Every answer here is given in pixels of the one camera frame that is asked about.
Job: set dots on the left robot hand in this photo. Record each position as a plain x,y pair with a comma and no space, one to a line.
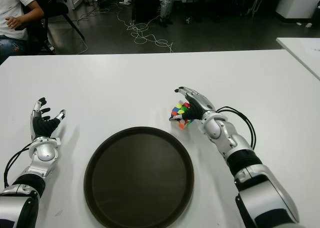
42,126

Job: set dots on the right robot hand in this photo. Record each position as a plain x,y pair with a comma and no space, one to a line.
197,105

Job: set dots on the multicoloured Rubik's cube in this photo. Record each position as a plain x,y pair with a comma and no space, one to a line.
180,109

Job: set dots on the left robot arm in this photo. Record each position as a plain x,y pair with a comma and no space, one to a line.
45,151

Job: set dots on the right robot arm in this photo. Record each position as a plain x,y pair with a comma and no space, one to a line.
235,142

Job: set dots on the dark round plate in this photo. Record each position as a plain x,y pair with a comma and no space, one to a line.
138,178

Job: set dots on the black cabinet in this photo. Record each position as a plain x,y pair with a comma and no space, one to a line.
146,5

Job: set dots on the folded metal stand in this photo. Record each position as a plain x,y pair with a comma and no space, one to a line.
253,6

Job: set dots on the white side table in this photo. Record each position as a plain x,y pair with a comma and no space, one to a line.
302,47

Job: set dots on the black office chair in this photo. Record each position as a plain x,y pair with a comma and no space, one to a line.
55,5

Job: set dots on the person in white shirt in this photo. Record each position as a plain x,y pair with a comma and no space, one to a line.
12,5

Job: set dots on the white power strip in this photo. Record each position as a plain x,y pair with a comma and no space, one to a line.
125,2

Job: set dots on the white paper scrap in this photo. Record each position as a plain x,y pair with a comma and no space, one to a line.
309,25

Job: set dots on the large white cabinet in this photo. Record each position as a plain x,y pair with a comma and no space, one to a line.
297,0

